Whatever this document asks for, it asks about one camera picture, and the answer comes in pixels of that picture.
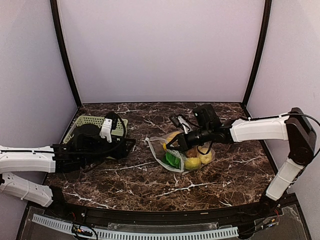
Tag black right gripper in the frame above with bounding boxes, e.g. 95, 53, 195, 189
166, 124, 212, 152

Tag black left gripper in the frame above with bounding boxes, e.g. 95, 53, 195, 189
81, 134, 136, 167

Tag grey slotted cable duct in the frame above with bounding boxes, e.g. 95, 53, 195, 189
32, 214, 239, 240

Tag clear zip top bag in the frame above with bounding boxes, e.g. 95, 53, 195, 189
144, 131, 216, 174

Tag green fake vegetable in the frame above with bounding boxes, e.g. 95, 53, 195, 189
163, 152, 181, 169

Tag pale yellow fake food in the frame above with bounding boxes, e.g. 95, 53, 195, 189
198, 149, 216, 165

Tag yellow fake lemon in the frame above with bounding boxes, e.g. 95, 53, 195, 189
184, 157, 202, 170

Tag brown fake food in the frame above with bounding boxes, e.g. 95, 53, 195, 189
185, 147, 198, 158

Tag light green perforated basket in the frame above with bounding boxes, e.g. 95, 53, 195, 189
62, 115, 123, 144

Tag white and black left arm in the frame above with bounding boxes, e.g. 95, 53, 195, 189
0, 124, 136, 218

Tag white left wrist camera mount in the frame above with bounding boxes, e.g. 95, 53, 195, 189
99, 118, 116, 143

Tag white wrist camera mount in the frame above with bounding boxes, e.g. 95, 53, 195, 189
177, 115, 192, 134
99, 118, 116, 143

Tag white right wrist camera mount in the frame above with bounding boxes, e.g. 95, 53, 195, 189
177, 115, 192, 134

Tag black left frame post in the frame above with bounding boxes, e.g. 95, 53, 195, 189
49, 0, 82, 109

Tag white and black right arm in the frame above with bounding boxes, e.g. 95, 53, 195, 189
166, 104, 320, 217

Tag black frame post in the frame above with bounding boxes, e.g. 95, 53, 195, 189
242, 0, 272, 107
49, 0, 82, 109

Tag black front rail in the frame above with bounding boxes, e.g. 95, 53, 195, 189
27, 194, 301, 228

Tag black right frame post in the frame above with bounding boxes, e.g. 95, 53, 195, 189
242, 0, 272, 107

